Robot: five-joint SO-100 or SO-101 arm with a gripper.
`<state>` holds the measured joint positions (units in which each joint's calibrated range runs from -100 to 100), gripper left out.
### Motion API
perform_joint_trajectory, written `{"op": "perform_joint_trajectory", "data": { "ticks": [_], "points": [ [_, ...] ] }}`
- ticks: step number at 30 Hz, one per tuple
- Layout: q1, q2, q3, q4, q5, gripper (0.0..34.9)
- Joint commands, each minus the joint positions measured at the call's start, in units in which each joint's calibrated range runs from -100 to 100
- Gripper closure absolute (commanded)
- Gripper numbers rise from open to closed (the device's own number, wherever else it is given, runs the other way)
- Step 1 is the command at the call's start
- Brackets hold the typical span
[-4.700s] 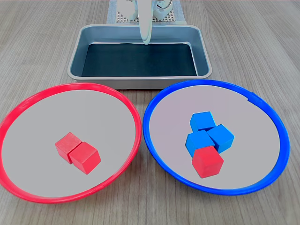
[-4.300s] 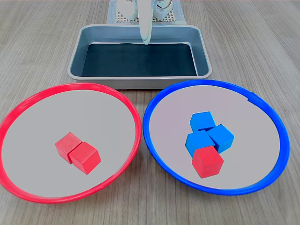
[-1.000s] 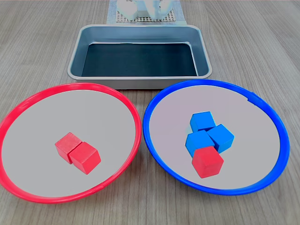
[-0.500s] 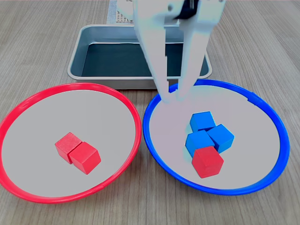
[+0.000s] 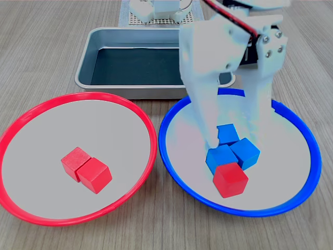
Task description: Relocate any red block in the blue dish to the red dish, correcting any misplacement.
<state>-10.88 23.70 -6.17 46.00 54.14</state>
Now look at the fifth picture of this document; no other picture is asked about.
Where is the blue cube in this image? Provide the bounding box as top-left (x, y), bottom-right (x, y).
top-left (229, 137), bottom-right (261, 171)
top-left (205, 144), bottom-right (239, 176)
top-left (216, 123), bottom-right (241, 146)

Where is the red cube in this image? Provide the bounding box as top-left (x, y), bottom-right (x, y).
top-left (60, 146), bottom-right (93, 183)
top-left (212, 161), bottom-right (249, 199)
top-left (75, 156), bottom-right (113, 195)

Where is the red-rimmed white plate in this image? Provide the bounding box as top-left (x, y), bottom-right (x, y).
top-left (0, 91), bottom-right (158, 227)

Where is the red and black cable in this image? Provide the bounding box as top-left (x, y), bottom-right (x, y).
top-left (202, 0), bottom-right (260, 40)

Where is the black tray mat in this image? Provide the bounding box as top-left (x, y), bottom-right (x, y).
top-left (89, 46), bottom-right (185, 86)

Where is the steel tray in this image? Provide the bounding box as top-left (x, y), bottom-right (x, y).
top-left (74, 27), bottom-right (236, 100)

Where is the blue-rimmed white plate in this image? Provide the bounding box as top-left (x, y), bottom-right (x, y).
top-left (158, 88), bottom-right (323, 218)

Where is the pale perforated base plate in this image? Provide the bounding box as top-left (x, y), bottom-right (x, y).
top-left (118, 0), bottom-right (207, 28)

